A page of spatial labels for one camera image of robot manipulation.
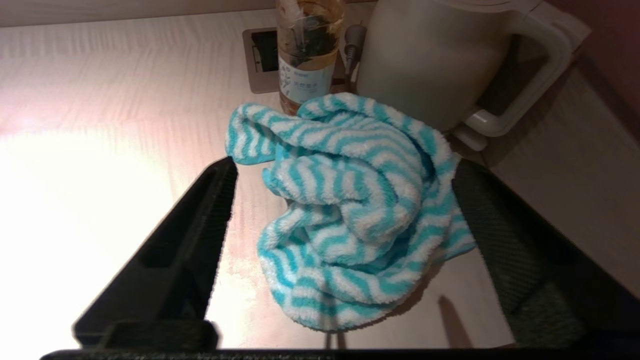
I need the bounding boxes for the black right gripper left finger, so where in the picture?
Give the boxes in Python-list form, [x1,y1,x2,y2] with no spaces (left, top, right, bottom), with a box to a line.
[72,155,239,351]

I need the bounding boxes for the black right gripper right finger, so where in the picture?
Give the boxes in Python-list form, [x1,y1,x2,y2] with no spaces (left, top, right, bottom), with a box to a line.
[451,159,640,348]

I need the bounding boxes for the blue white zigzag towel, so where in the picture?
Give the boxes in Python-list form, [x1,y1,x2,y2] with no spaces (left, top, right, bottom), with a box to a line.
[224,92,477,334]

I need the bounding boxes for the desk power socket panel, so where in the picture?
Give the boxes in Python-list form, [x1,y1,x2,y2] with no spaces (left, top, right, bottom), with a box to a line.
[242,27,352,95]

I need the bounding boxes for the white electric kettle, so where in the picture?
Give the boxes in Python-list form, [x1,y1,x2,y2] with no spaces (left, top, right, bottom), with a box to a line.
[355,0,574,152]

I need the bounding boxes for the clear tea bottle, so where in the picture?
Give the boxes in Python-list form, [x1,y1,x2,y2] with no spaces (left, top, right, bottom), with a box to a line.
[274,0,347,117]

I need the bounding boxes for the grey power plug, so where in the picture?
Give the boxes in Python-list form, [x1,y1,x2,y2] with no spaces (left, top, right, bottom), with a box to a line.
[344,23,369,77]

